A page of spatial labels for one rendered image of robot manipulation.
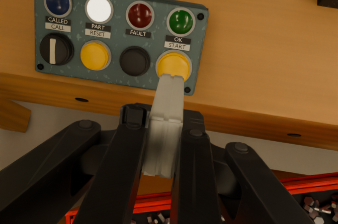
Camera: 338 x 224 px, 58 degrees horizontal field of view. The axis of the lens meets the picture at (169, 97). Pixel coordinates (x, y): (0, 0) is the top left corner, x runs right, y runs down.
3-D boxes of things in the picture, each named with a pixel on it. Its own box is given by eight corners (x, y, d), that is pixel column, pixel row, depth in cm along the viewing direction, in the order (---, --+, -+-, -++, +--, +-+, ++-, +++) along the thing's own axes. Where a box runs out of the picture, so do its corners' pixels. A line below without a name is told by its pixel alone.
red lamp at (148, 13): (151, 31, 26) (151, 23, 25) (125, 27, 26) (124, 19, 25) (154, 12, 27) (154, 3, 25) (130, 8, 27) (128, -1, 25)
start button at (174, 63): (187, 85, 28) (187, 89, 27) (155, 80, 28) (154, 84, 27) (192, 53, 27) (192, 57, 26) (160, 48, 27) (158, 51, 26)
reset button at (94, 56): (108, 70, 28) (105, 73, 27) (82, 66, 28) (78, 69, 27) (110, 43, 27) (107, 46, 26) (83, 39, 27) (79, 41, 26)
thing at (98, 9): (111, 25, 26) (108, 16, 25) (86, 21, 26) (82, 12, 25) (115, 6, 27) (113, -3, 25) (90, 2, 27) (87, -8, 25)
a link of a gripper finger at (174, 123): (166, 119, 13) (183, 122, 13) (172, 74, 20) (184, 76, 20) (156, 178, 14) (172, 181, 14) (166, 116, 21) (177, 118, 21)
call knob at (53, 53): (71, 65, 28) (66, 68, 27) (43, 61, 28) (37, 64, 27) (72, 36, 27) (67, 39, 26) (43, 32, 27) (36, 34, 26)
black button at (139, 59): (146, 76, 28) (145, 80, 27) (120, 72, 28) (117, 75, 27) (150, 50, 27) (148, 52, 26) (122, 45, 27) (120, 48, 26)
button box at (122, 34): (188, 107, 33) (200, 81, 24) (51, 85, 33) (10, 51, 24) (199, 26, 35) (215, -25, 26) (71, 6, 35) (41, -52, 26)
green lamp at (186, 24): (191, 37, 26) (193, 30, 25) (166, 33, 26) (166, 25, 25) (194, 18, 27) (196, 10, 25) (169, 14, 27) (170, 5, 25)
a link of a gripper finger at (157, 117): (156, 178, 14) (140, 176, 14) (166, 116, 21) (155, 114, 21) (166, 119, 13) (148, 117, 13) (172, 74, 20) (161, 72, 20)
